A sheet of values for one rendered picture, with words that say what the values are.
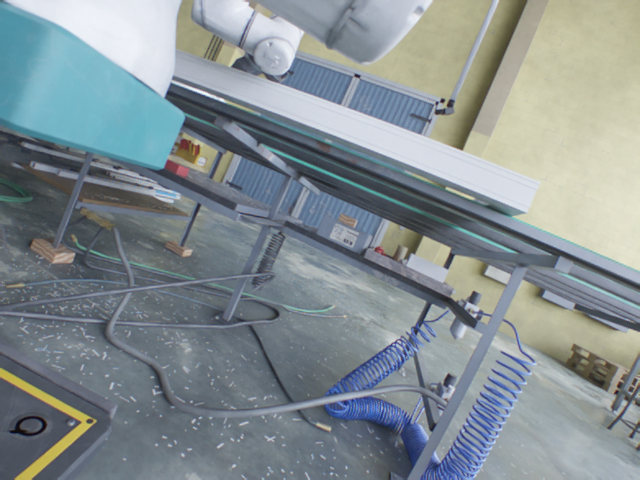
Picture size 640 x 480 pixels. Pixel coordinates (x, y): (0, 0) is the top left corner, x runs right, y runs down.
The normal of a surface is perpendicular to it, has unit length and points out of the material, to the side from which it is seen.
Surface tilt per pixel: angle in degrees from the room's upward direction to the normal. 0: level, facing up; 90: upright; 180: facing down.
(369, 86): 90
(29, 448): 0
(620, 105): 90
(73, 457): 0
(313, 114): 90
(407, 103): 90
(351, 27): 159
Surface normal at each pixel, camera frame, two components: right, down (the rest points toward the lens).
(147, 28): 0.97, 0.09
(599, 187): -0.22, -0.05
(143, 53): 0.89, 0.41
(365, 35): -0.26, 0.92
